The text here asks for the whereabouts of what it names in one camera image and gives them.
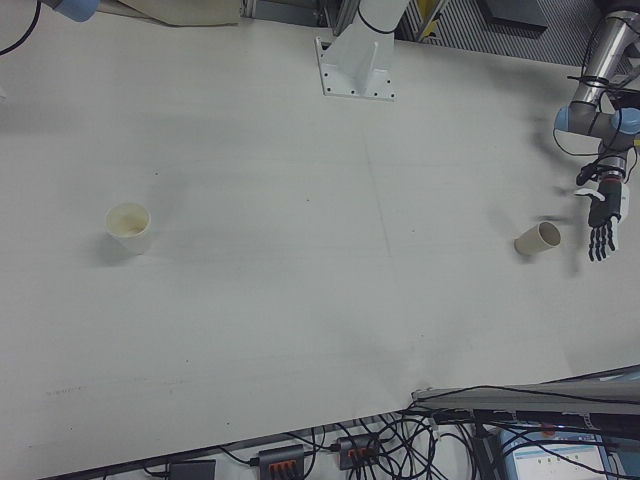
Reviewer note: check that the white paper cup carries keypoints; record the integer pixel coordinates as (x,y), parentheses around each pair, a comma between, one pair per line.
(130,245)

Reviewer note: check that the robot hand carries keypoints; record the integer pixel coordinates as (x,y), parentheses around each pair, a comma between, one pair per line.
(607,210)

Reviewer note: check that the black flat panel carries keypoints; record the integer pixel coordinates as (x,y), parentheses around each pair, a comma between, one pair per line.
(515,12)

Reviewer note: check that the yellow black bracket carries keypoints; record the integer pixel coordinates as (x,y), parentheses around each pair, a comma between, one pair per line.
(429,7)

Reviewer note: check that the grey aluminium frame rail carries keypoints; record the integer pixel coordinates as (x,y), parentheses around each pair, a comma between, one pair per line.
(325,12)

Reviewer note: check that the beige paper cup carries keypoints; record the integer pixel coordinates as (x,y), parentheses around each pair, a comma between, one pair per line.
(532,242)

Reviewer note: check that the white metal mount pedestal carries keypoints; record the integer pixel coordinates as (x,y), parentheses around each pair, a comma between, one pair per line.
(360,60)

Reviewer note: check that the black box device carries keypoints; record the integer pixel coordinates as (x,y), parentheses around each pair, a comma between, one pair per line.
(192,471)

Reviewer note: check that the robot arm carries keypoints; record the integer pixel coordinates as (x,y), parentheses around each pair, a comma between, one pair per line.
(605,45)
(75,7)

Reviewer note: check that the grey ribbed mat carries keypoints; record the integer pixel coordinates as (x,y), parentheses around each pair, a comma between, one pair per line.
(460,30)

